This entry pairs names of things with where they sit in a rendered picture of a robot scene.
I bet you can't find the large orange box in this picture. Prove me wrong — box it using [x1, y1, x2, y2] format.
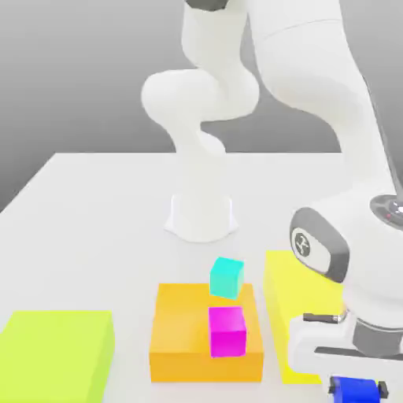
[149, 283, 264, 384]

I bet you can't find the large lime box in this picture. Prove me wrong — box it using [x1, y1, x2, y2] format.
[0, 309, 116, 403]

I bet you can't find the large yellow box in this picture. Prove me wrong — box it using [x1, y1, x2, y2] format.
[263, 250, 346, 386]

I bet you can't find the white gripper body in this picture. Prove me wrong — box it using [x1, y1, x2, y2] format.
[287, 316, 403, 387]

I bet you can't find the small cyan cube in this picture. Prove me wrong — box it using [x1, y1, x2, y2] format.
[209, 256, 246, 301]

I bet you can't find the small blue cube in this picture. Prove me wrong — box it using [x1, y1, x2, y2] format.
[331, 375, 381, 403]

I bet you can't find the small magenta cube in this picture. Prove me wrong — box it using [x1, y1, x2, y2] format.
[208, 305, 247, 359]

